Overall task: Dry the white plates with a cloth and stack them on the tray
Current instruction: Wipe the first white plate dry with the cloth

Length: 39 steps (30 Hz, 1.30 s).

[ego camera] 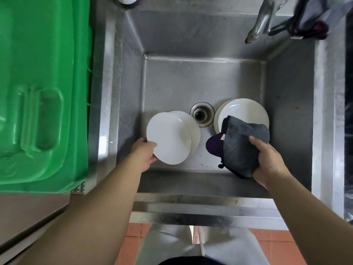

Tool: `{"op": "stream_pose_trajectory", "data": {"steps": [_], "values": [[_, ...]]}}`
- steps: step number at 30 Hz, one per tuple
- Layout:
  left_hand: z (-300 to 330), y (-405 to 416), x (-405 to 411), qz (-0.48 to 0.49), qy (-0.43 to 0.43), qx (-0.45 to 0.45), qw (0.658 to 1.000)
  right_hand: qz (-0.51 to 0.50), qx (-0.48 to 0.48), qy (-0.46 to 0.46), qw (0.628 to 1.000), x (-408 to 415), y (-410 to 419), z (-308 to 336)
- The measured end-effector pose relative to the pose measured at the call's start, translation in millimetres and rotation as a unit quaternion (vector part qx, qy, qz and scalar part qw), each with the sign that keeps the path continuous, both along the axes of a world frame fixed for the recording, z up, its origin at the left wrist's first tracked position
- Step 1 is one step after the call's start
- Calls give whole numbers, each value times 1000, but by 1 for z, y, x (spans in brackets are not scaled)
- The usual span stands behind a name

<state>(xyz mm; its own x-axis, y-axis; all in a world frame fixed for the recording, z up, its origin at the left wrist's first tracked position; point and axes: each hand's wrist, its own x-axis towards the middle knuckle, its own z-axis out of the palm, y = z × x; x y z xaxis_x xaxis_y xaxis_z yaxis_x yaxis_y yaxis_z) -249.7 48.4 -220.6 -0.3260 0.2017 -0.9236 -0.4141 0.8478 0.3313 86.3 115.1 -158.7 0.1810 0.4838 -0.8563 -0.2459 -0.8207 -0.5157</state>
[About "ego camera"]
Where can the person's left hand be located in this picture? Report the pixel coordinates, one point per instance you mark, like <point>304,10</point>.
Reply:
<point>140,155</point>

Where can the person's right hand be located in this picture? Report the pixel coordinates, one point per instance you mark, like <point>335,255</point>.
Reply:
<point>270,165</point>

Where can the person's right thumb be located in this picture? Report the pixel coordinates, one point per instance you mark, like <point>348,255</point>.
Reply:
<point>256,143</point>

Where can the person's left thumb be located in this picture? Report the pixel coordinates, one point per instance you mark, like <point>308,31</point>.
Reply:
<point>152,151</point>

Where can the grey and purple dish cloth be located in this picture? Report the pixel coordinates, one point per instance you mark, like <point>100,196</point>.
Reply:
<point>240,146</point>

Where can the white round plate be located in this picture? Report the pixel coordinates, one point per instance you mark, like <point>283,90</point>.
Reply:
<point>245,110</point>
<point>216,120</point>
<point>168,137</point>

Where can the person's left forearm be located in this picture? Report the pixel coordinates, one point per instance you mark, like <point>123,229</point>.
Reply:
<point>91,212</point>

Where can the person's right forearm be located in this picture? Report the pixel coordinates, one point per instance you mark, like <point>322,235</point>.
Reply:
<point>311,218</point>

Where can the white shallow bowl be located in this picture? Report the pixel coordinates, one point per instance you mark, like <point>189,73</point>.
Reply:
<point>193,129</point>

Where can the round metal sink drain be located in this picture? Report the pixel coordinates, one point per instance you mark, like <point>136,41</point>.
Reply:
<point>202,113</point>

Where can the stainless steel sink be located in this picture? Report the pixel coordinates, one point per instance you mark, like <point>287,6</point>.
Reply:
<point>193,77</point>

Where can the person's grey trousers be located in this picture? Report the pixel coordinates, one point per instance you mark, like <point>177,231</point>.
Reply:
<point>220,245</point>

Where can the person's black shirt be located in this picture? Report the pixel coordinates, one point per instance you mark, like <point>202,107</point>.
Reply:
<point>193,260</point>

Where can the chrome faucet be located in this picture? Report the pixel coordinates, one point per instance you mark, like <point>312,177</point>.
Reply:
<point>264,19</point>

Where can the green plastic bin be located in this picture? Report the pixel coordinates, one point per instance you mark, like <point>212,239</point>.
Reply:
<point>41,79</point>

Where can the bottle with white label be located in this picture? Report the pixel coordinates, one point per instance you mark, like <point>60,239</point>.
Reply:
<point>126,0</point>

